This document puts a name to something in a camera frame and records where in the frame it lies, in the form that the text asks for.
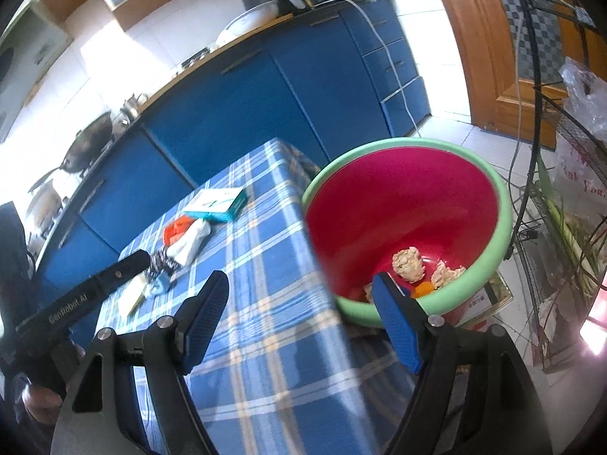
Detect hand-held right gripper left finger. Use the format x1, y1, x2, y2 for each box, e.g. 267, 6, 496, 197
50, 270, 231, 455

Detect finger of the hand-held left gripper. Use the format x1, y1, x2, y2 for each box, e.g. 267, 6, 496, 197
92, 249, 151, 297

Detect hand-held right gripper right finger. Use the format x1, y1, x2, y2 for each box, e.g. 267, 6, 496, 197
371, 272, 553, 455

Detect green white carton box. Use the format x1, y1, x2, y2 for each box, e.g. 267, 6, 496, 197
116, 275, 153, 318

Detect black white patterned wrapper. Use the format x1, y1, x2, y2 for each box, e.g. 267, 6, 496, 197
147, 251, 181, 278

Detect light blue curved plastic piece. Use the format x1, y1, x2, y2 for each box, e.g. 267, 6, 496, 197
147, 272, 176, 297

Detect cream paper ball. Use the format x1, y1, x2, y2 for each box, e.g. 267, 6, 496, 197
431, 260, 467, 290
391, 245, 426, 281

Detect small orange plastic bag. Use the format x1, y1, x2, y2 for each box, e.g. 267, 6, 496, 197
164, 215, 197, 246

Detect white cloth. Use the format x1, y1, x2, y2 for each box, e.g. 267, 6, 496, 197
166, 220, 212, 266

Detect teal white carton box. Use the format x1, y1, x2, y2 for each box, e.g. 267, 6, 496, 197
182, 188, 248, 223

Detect red basin with green rim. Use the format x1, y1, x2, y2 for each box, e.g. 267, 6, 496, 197
301, 137, 514, 330

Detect person's left hand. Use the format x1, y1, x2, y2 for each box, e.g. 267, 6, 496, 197
19, 379, 64, 437

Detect blue plaid tablecloth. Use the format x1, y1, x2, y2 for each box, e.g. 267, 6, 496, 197
92, 137, 418, 455

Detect labelled cardboard box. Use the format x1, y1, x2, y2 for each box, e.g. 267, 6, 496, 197
455, 284, 510, 328

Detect white clay pot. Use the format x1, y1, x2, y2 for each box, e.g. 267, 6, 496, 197
26, 182, 64, 233

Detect steel wok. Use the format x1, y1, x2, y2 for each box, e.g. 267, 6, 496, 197
27, 110, 115, 195

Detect steel kettle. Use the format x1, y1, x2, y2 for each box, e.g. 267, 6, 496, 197
118, 93, 149, 121

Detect green onions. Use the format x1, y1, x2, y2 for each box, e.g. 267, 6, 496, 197
531, 161, 607, 295

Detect pink rectangular object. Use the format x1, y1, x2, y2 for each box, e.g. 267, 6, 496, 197
576, 270, 607, 356

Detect blue kitchen base cabinets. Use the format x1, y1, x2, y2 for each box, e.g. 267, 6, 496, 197
28, 0, 432, 295

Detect white printed plastic bag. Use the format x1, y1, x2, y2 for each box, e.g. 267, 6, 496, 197
552, 137, 607, 228

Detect grey range hood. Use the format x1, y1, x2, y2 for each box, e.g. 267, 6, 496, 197
0, 0, 74, 145

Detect wooden door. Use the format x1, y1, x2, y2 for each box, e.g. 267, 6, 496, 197
424, 0, 607, 150

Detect white bowl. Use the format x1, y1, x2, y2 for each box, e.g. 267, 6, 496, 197
215, 2, 280, 46

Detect clear plastic bag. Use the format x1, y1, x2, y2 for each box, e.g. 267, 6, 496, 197
558, 56, 607, 143

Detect white power cable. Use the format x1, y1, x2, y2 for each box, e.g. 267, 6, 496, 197
310, 0, 425, 138

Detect black wire rack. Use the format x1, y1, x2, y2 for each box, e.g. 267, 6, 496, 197
503, 0, 607, 370

